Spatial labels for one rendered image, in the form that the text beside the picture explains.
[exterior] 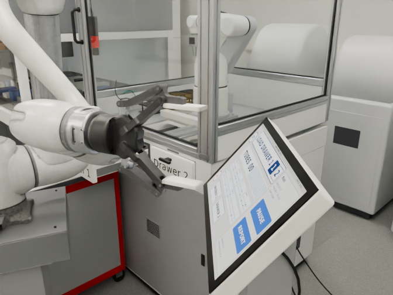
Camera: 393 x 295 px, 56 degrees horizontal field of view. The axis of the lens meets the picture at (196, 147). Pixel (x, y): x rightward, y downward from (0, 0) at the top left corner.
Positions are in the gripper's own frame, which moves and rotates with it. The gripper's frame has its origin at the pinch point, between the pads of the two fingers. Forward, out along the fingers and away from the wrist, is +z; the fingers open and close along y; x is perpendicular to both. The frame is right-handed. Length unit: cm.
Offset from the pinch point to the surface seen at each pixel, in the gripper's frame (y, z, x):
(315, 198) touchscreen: -9.8, 19.4, 11.6
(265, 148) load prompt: -9.5, 2.6, 41.0
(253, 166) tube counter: -13.9, 0.8, 37.1
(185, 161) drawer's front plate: -30, -39, 78
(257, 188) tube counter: -15.8, 4.8, 26.4
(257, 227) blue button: -19.1, 8.7, 13.5
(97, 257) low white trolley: -97, -95, 87
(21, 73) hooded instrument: -2, -159, 104
